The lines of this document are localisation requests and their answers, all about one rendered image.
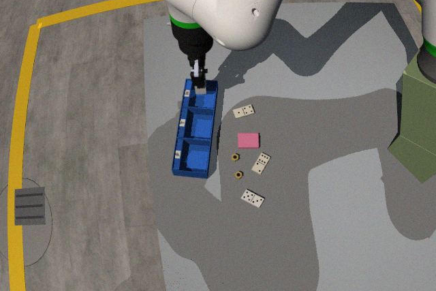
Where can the white domino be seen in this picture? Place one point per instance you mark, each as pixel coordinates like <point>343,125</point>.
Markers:
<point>252,198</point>
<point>243,111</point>
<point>260,163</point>

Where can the blue rack of three bins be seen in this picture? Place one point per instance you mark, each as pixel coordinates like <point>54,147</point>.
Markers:
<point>195,131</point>

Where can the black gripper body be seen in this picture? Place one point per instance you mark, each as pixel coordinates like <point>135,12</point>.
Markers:
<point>196,51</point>

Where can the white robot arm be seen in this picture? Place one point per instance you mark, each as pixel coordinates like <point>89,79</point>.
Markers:
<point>244,24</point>

